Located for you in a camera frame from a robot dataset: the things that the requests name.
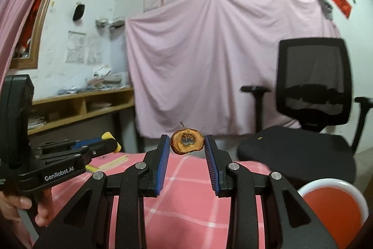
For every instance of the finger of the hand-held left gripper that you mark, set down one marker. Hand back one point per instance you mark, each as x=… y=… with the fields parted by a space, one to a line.
x=102 y=147
x=87 y=143

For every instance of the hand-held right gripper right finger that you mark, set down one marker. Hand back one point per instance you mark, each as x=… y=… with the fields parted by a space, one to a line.
x=212 y=167

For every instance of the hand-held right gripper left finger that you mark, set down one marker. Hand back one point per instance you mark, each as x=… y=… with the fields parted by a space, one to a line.
x=163 y=167

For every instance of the dried brown apple slice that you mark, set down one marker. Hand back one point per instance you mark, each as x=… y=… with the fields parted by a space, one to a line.
x=178 y=147

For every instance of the red bucket with white rim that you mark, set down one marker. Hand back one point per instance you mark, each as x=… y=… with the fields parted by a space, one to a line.
x=335 y=208

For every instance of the person's left hand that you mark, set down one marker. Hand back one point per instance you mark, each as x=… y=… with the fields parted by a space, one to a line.
x=43 y=208

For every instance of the pink checked blanket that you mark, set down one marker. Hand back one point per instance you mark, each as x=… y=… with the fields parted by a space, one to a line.
x=186 y=208

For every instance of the stack of papers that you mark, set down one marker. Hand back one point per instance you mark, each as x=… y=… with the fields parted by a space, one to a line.
x=106 y=78

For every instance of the hanging pink sheet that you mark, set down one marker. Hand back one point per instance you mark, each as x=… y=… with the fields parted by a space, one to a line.
x=204 y=62

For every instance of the pink curtain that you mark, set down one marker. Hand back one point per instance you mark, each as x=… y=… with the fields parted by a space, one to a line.
x=17 y=4

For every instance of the black mesh office chair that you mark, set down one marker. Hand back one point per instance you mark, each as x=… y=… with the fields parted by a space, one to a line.
x=314 y=77

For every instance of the wooden wall shelf desk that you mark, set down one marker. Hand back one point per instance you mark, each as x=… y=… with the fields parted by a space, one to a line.
x=72 y=96

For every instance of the wooden window frame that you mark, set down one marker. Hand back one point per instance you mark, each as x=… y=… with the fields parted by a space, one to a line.
x=40 y=33

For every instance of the printed paper wall sheet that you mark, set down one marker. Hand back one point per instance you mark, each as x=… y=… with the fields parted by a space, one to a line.
x=94 y=50
x=75 y=46

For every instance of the silver wall hook rack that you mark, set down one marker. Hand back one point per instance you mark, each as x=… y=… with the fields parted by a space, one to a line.
x=110 y=23

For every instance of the black wall hanging object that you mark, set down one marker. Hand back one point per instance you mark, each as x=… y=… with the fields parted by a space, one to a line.
x=78 y=12

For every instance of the red paper wall decoration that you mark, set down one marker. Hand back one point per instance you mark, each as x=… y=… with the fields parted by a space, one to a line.
x=339 y=1

